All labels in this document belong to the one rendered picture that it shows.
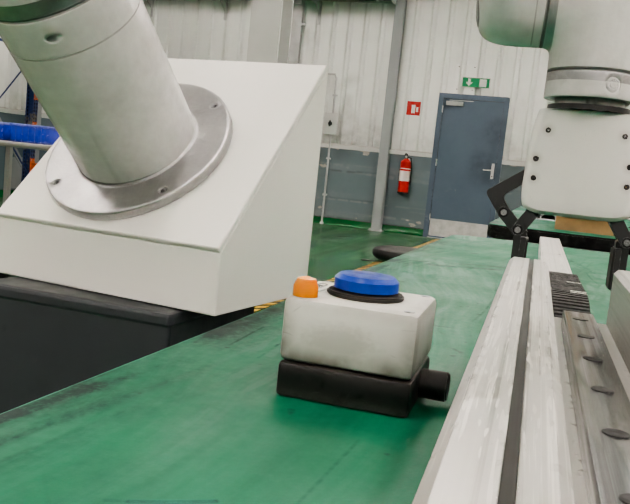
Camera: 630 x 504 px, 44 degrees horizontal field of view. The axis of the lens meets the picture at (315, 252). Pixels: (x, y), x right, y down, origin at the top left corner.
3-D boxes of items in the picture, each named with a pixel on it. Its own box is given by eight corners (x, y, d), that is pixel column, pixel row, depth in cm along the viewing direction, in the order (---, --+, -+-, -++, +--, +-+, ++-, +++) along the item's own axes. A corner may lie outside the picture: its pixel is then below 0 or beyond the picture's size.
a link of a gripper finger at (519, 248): (532, 208, 77) (523, 275, 78) (499, 204, 78) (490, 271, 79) (532, 209, 74) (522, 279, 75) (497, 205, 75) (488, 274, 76)
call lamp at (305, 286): (296, 292, 47) (298, 272, 47) (320, 295, 47) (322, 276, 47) (289, 295, 46) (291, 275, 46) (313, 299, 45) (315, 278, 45)
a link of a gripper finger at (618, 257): (650, 221, 74) (640, 291, 75) (614, 217, 75) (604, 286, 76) (655, 223, 71) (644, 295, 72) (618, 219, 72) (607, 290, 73)
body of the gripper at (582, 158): (643, 106, 76) (626, 222, 77) (534, 98, 78) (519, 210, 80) (654, 98, 68) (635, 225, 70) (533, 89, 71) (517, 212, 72)
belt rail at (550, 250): (538, 250, 169) (540, 236, 169) (557, 252, 168) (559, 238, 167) (537, 328, 77) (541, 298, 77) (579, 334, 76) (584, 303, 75)
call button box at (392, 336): (311, 365, 54) (320, 275, 53) (452, 390, 51) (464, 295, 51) (273, 395, 46) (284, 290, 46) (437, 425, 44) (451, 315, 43)
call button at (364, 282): (340, 296, 51) (344, 266, 51) (401, 305, 50) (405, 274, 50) (324, 305, 47) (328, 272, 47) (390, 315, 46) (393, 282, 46)
